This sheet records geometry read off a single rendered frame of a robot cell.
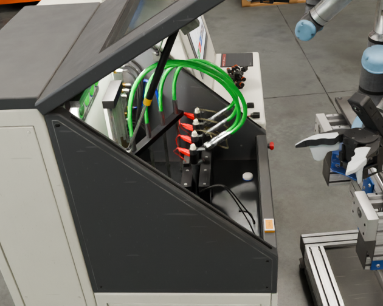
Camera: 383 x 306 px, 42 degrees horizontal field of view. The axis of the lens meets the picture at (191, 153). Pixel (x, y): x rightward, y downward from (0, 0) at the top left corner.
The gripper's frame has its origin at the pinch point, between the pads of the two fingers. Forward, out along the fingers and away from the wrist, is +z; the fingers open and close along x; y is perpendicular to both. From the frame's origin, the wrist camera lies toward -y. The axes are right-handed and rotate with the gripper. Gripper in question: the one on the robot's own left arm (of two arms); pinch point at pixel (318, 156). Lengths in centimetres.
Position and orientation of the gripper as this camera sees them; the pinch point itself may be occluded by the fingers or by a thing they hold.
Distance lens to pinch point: 102.5
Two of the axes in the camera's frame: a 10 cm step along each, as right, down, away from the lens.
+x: -4.6, -3.5, 8.2
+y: 1.4, 8.8, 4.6
